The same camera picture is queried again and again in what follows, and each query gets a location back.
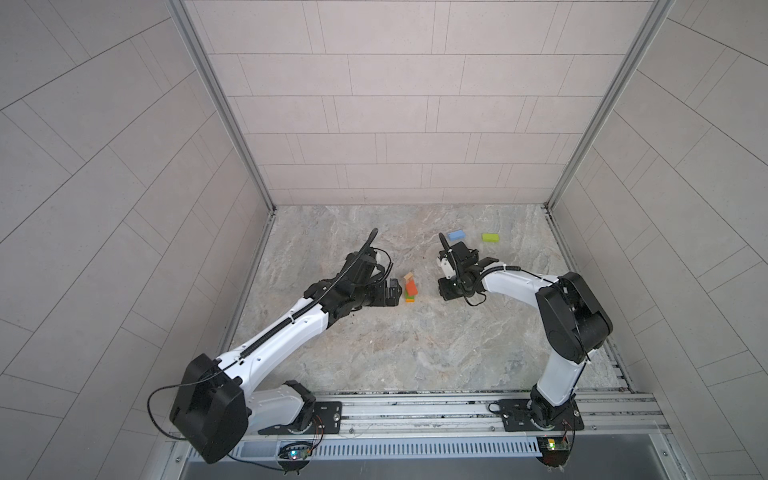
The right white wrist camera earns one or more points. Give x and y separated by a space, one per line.
447 268

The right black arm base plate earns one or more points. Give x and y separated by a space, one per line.
517 416

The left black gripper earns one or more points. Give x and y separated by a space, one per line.
380 299

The light blue wood block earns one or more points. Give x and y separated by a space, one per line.
456 235

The left green circuit board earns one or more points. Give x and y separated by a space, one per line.
295 456

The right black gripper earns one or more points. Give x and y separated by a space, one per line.
443 291

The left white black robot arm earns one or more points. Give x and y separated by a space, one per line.
218 399

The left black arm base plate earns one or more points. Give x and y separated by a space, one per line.
326 414

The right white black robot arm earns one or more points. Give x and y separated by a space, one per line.
574 322

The red wood block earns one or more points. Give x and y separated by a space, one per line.
411 288

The aluminium mounting rail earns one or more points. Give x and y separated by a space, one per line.
463 414

